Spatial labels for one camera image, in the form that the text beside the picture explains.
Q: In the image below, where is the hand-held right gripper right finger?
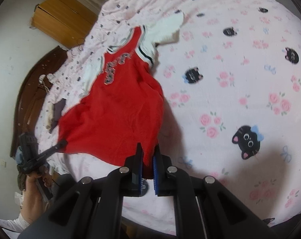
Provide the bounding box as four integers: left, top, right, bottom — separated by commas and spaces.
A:
153, 144, 283, 239

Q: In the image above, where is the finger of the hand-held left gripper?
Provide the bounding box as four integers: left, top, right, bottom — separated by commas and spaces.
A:
38, 139, 68, 160

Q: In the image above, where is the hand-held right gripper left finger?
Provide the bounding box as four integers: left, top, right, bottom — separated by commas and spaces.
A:
17, 143, 144, 239

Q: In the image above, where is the red and white jersey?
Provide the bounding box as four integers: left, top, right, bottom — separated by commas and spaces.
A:
58, 12, 184, 178

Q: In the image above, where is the person's left hand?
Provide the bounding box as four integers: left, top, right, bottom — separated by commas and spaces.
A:
24, 166, 53, 221

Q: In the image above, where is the blue cloth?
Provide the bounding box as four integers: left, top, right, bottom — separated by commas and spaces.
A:
14, 146, 26, 166

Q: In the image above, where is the olive green cloth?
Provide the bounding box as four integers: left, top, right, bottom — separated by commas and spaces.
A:
16, 172, 27, 192

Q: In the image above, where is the cream cloth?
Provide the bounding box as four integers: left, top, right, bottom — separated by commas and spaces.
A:
44, 103, 55, 130

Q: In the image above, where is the dark purple cloth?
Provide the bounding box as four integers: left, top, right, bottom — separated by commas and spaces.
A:
49, 99, 67, 133

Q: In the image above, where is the dark wooden headboard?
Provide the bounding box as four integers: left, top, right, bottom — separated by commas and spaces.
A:
10, 45, 68, 158

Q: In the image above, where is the wooden wardrobe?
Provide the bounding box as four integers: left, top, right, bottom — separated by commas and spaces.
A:
31, 0, 99, 50

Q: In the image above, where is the pink cat print duvet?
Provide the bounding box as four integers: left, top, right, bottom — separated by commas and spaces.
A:
36, 0, 301, 234

